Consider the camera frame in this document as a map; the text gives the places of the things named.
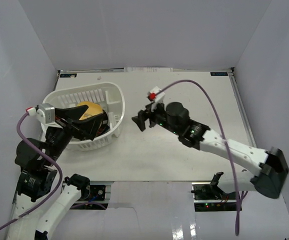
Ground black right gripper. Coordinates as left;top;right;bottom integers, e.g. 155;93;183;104
131;99;181;136

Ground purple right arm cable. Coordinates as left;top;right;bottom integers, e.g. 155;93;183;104
159;79;248;236

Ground round black rimmed plate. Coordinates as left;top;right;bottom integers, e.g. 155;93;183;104
96;109;110;137

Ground yellow square panda dish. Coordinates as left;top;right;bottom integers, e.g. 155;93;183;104
76;101;103;120

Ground papers at table back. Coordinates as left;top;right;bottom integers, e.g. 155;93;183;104
124;67;173;73

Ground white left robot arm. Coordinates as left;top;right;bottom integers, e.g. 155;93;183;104
6;103;108;240

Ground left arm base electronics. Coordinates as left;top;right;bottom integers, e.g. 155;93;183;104
70;185;109;210

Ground white plastic dish bin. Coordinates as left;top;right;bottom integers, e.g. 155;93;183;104
43;82;125;151

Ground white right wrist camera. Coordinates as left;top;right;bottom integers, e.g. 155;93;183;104
147;86;166;112

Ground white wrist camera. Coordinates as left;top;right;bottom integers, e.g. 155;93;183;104
147;86;166;112
26;103;56;127

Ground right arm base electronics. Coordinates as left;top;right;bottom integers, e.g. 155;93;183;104
191;182;237;213

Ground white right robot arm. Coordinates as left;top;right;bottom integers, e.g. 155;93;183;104
131;102;289;200

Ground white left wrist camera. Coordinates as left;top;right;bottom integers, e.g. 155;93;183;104
26;103;56;127

